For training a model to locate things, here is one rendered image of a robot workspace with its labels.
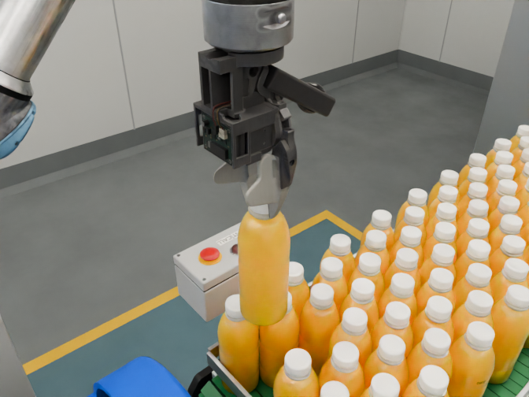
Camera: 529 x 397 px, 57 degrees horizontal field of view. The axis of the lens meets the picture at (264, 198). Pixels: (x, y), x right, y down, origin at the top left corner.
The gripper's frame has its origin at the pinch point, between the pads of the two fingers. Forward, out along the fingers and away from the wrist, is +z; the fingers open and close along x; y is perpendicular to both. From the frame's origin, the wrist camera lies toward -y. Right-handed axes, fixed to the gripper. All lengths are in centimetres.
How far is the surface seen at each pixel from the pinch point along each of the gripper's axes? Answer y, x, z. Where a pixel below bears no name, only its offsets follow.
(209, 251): -3.6, -19.8, 23.8
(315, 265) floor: -109, -87, 135
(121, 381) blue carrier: 23.5, 3.1, 12.9
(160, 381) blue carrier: 20.5, 6.8, 11.7
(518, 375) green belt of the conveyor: -41, 26, 45
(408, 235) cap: -36.3, 0.7, 24.3
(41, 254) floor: -4, -188, 136
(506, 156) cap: -81, -3, 24
